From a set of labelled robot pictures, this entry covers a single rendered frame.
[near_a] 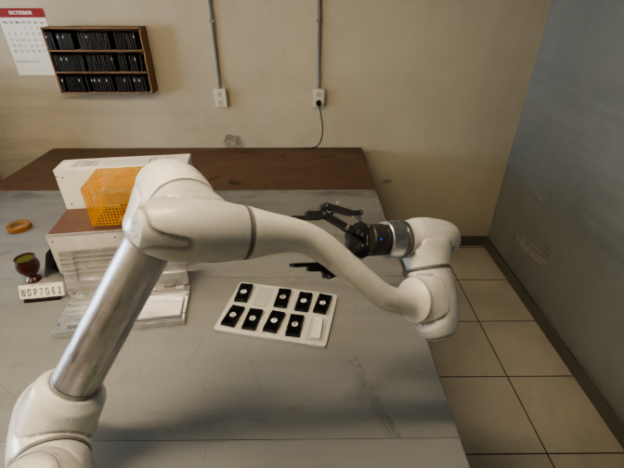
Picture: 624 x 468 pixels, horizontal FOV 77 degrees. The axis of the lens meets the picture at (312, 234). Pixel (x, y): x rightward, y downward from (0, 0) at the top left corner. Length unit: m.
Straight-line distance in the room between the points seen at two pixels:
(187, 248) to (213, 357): 0.78
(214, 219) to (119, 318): 0.35
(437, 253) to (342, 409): 0.54
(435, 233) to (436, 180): 2.39
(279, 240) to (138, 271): 0.30
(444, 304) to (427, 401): 0.44
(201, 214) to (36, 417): 0.59
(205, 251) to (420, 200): 2.84
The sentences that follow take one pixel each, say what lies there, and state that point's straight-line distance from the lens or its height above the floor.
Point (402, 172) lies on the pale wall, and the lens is 3.24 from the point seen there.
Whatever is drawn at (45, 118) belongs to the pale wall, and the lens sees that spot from 3.56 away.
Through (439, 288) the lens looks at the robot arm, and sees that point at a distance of 0.93.
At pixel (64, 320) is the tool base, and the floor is 0.92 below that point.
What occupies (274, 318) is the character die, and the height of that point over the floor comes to 0.92.
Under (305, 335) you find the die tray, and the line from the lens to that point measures 1.40.
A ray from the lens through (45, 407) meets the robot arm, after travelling 1.04.
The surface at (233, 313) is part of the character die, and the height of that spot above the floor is 0.92.
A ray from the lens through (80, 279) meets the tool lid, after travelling 1.73.
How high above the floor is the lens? 1.92
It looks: 32 degrees down
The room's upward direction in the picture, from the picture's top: straight up
